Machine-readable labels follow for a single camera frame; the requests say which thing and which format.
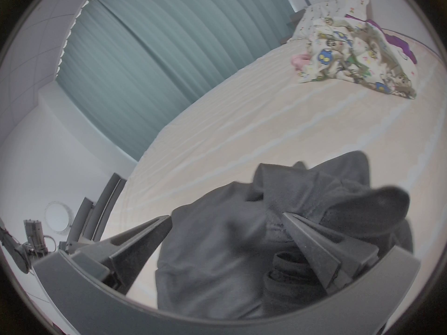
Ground white printed pillow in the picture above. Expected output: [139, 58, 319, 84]
[288, 0, 371, 43]

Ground purple garment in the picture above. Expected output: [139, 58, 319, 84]
[346, 13, 418, 65]

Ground black chest of drawers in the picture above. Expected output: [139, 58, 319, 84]
[89, 172, 128, 243]

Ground bed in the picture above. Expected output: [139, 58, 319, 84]
[103, 0, 447, 310]

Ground round white mirror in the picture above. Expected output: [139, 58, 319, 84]
[45, 201, 73, 234]

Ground black T-shirt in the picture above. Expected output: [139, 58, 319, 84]
[155, 150, 414, 320]

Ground blue-green curtain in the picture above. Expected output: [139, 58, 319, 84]
[56, 0, 297, 161]

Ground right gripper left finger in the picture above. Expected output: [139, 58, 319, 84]
[71, 215, 173, 294]

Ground black table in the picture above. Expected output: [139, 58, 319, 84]
[66, 197, 94, 254]

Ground white printed garment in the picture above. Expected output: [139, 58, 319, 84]
[297, 16, 418, 100]

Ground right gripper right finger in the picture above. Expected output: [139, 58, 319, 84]
[281, 212, 379, 296]

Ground pink garment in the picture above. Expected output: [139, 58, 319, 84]
[291, 54, 311, 72]

